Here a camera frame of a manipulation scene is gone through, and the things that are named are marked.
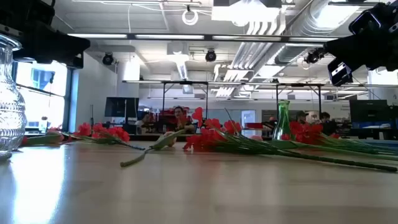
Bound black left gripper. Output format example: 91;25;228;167
0;0;91;69

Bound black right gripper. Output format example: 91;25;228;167
323;2;398;87

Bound red artificial flower spray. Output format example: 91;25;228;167
67;122;146;151
281;120;398;161
182;107;398;173

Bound clear glass vase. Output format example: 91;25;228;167
0;33;28;162

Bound green glass vase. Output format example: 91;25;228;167
272;100;292;141

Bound black computer monitor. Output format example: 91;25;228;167
104;96;140;118
349;99;389;123

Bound large window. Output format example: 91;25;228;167
14;60;70;132

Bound person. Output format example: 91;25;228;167
172;105;195;133
319;111;338;136
294;111;308;125
136;112;153;128

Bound silver ventilation duct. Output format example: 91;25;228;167
273;0;346;66

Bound black background table frame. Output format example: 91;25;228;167
161;81;209;121
275;83;323;121

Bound white coiled ceiling cable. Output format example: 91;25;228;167
182;9;199;26

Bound wooden table with black frame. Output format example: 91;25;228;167
67;32;343;44

